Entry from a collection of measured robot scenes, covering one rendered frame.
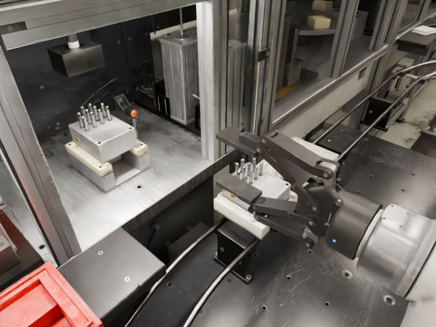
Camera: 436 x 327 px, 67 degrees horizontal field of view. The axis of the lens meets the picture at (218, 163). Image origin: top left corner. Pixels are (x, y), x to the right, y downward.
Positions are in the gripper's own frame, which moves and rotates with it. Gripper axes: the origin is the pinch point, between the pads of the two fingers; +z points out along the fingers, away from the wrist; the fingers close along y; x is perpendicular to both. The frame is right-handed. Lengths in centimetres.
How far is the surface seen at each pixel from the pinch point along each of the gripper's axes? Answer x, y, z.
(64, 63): 4.0, 6.4, 39.4
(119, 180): 1.9, -20.9, 32.8
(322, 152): -45, -24, 4
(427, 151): -219, -111, -8
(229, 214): -10.8, -26.1, 9.5
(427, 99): -311, -113, 17
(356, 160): -77, -44, 3
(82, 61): 0.4, 5.7, 39.3
